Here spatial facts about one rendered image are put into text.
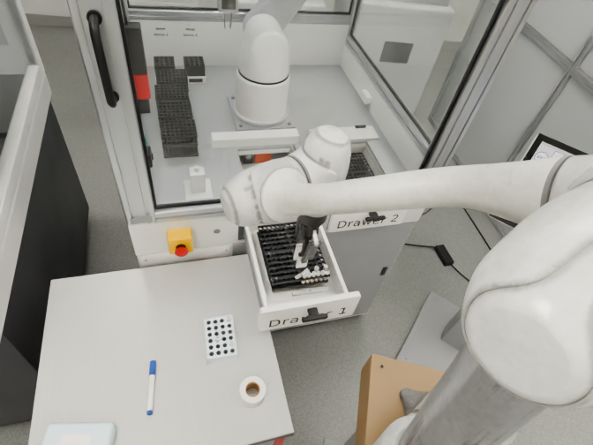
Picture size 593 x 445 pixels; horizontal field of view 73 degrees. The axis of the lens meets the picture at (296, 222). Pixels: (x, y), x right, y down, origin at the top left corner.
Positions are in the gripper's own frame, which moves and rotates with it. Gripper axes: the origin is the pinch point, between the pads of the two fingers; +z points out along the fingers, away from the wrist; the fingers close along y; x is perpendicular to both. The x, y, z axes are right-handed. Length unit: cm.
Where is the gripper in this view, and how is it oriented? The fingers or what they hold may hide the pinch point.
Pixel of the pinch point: (301, 255)
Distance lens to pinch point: 111.4
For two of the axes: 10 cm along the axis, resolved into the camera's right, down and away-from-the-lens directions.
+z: -1.4, 6.5, 7.5
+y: -2.6, -7.5, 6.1
